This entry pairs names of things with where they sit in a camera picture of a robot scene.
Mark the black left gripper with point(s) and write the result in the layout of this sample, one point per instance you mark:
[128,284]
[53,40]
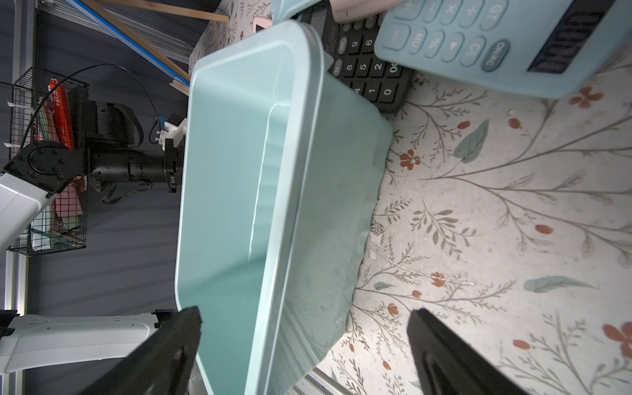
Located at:
[114,157]

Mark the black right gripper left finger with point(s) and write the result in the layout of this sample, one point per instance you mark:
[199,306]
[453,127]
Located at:
[163,364]

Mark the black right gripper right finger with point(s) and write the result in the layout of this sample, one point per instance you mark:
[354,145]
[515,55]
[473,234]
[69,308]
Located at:
[445,364]

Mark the mint green storage box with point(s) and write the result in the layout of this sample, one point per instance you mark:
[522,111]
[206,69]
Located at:
[282,171]

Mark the black calculator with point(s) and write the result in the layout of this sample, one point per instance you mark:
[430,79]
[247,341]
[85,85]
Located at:
[352,47]

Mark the pink calculator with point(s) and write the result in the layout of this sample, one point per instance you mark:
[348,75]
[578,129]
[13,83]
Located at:
[261,23]
[347,11]

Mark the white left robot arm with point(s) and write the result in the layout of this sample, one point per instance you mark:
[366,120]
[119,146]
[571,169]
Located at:
[33,341]

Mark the pink calculator upside down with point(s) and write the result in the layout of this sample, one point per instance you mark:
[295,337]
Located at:
[347,11]

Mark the teal calculator by box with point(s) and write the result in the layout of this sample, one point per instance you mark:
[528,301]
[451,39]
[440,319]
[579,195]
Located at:
[545,49]

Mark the red folder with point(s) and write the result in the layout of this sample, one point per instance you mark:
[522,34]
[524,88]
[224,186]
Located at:
[62,117]

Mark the wooden easel stand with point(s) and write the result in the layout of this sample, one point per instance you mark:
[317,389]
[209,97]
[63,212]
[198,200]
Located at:
[164,25]

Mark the blue framed whiteboard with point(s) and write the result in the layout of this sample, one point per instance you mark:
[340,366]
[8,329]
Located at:
[112,25]

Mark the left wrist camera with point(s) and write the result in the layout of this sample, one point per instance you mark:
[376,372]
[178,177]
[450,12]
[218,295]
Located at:
[173,134]

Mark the black wire side basket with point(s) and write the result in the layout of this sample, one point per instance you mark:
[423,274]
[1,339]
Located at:
[37,155]

